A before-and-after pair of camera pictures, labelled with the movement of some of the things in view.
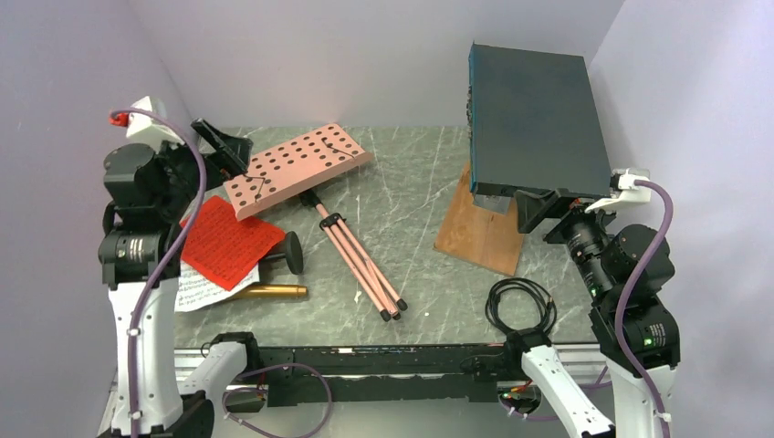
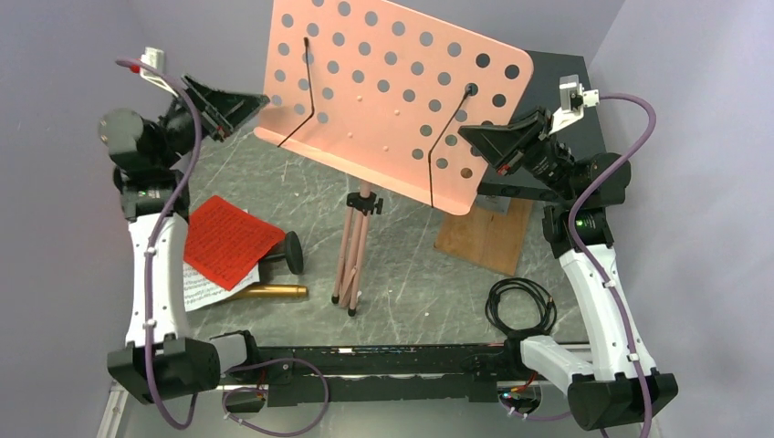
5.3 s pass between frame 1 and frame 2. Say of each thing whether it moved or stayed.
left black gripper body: moved
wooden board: stayed
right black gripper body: moved
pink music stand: moved
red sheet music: stayed
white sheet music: stayed
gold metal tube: stayed
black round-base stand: stayed
